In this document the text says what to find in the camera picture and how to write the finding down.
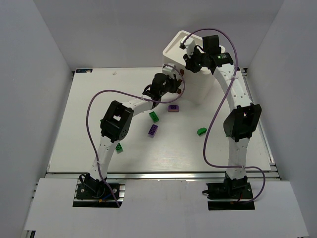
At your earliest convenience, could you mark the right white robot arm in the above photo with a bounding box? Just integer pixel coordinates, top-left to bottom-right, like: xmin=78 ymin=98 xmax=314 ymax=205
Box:
xmin=180 ymin=35 xmax=262 ymax=188

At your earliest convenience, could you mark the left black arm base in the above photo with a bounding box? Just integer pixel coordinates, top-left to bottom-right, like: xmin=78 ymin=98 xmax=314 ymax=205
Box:
xmin=73 ymin=174 xmax=124 ymax=208

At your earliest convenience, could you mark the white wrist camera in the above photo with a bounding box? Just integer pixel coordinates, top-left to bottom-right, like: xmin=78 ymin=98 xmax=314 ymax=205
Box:
xmin=162 ymin=63 xmax=178 ymax=78
xmin=179 ymin=37 xmax=196 ymax=57

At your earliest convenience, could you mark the green sloped lego brick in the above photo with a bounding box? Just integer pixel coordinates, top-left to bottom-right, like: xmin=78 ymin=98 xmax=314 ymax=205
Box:
xmin=197 ymin=127 xmax=208 ymax=136

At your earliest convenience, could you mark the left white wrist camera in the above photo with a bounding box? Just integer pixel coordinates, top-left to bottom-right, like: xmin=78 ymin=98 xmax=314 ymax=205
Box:
xmin=162 ymin=63 xmax=178 ymax=78

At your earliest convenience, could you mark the purple long lego brick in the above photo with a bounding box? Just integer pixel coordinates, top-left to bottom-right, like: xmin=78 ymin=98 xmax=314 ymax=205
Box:
xmin=148 ymin=124 xmax=158 ymax=138

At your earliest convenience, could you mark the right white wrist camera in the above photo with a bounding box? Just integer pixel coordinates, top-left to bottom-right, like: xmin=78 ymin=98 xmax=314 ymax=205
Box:
xmin=179 ymin=37 xmax=196 ymax=57

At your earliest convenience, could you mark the purple sloped lego brick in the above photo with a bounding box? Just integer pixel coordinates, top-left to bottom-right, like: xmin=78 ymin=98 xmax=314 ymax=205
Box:
xmin=168 ymin=105 xmax=179 ymax=113

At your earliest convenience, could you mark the blue label sticker left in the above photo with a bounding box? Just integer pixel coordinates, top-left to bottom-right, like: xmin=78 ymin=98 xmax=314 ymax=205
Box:
xmin=75 ymin=68 xmax=93 ymax=73

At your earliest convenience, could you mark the green long lego brick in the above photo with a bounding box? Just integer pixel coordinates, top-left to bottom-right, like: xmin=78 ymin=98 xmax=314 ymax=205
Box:
xmin=149 ymin=112 xmax=159 ymax=122

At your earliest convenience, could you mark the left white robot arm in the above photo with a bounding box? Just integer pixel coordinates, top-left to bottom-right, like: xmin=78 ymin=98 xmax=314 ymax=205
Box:
xmin=86 ymin=73 xmax=184 ymax=182

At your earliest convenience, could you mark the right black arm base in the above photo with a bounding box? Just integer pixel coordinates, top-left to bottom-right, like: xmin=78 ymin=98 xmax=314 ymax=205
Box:
xmin=202 ymin=182 xmax=255 ymax=211

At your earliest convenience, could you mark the white three-drawer storage box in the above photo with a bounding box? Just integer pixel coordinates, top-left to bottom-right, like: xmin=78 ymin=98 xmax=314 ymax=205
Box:
xmin=162 ymin=30 xmax=215 ymax=104

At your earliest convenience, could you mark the green 2x2 lego brick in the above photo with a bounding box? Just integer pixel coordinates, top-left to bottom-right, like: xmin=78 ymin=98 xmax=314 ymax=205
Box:
xmin=115 ymin=143 xmax=123 ymax=153

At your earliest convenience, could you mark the aluminium rail front edge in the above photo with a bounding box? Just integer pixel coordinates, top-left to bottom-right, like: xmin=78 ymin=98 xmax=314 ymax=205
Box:
xmin=45 ymin=170 xmax=280 ymax=179

